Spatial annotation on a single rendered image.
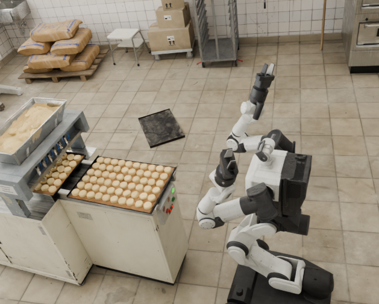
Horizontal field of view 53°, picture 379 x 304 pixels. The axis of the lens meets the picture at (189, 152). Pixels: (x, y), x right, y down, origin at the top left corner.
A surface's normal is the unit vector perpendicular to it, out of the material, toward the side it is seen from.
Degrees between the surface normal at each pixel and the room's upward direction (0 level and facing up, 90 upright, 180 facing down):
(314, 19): 90
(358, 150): 0
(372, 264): 0
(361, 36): 91
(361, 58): 88
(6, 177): 0
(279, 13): 90
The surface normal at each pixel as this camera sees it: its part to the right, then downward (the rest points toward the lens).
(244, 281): -0.14, -0.76
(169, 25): -0.28, 0.69
